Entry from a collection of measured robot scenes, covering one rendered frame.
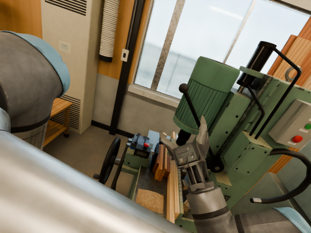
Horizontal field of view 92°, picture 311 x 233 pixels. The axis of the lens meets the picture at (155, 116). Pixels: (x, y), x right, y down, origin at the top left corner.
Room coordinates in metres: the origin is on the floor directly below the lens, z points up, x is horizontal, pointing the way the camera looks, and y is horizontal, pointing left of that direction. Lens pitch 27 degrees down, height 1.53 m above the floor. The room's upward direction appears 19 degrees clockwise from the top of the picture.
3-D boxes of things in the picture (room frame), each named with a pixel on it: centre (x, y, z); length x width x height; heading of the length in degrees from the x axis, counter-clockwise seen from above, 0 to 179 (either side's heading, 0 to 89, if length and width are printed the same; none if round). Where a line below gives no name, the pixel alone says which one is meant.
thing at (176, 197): (0.68, -0.19, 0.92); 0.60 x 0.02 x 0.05; 4
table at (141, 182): (0.67, -0.06, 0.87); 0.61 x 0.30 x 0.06; 4
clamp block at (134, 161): (0.67, 0.02, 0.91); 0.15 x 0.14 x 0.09; 4
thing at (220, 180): (0.53, -0.37, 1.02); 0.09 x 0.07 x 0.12; 4
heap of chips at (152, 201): (0.43, -0.10, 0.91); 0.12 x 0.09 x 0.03; 94
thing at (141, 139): (0.66, 0.02, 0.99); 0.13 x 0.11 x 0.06; 4
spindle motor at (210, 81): (0.67, -0.17, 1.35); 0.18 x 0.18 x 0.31
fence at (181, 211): (0.68, -0.21, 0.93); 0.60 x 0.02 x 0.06; 4
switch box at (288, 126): (0.55, -0.50, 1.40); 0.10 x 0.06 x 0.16; 94
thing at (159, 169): (0.65, -0.10, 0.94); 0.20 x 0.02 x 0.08; 4
